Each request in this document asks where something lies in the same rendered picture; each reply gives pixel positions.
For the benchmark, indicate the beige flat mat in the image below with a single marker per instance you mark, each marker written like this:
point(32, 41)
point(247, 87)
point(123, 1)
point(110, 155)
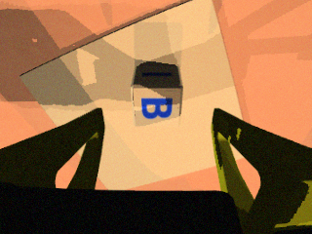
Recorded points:
point(100, 74)

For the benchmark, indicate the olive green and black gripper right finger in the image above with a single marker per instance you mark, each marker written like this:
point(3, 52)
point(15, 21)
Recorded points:
point(284, 198)

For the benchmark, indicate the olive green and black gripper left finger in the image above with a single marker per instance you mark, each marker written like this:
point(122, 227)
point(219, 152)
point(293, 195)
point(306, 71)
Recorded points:
point(35, 161)

